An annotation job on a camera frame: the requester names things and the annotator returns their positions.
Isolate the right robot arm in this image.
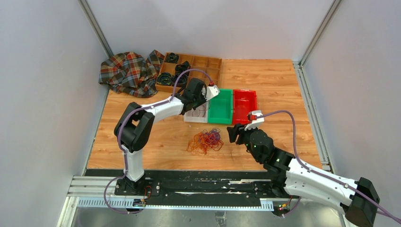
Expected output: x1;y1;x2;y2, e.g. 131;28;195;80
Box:
227;123;380;227

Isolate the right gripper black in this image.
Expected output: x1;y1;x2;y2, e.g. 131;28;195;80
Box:
227;122;262;163

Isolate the left aluminium frame post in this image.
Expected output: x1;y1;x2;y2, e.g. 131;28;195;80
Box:
78;0;114;58

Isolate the aluminium frame post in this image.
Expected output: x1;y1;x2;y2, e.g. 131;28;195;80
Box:
298;0;343;67
78;0;114;58

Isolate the wooden compartment tray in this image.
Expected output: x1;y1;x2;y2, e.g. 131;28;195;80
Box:
156;52;222;93

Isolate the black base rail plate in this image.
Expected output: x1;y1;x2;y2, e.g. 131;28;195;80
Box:
84;169;299;208

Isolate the rolled dark floral cloth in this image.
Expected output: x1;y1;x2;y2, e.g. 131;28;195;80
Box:
172;73;188;87

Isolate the purple cable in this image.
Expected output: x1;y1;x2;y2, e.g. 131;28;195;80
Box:
200;128;224;149

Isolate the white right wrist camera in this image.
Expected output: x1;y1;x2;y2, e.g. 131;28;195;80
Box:
244;110;264;131

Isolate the red plastic bin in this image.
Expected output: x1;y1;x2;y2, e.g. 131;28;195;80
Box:
232;89;258;125

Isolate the rolled dark cloth middle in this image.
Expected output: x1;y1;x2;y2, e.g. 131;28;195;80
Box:
174;61;191;74

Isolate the rolled blue yellow floral cloth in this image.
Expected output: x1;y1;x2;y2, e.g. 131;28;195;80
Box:
157;72;173;86

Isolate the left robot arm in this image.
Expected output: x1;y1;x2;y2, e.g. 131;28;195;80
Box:
114;79;219;195

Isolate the plaid cloth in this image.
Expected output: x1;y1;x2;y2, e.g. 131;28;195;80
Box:
98;50;165;98

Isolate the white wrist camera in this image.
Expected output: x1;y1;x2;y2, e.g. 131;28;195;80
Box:
244;110;264;131
205;85;220;101

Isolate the rolled dark cloth top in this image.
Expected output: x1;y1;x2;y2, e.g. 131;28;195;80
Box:
165;52;180;64

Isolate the red cable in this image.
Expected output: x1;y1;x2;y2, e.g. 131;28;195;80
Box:
190;105;208;118

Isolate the white plastic bin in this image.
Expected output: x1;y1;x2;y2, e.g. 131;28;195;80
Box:
183;102;209;123

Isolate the right aluminium frame post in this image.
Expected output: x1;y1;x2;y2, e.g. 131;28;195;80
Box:
298;0;343;67

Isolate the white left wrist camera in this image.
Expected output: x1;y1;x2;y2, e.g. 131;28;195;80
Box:
205;85;220;101

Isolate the white slotted cable duct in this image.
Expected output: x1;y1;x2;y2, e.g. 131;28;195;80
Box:
77;197;275;211

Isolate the green plastic bin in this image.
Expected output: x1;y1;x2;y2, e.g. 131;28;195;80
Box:
208;89;234;125

